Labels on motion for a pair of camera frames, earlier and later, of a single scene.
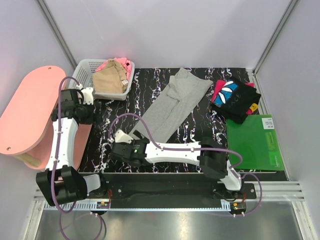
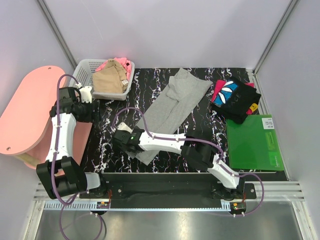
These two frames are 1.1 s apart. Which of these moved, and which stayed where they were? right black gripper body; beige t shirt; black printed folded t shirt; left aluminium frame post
Moved: right black gripper body
Stayed: beige t shirt; left aluminium frame post; black printed folded t shirt
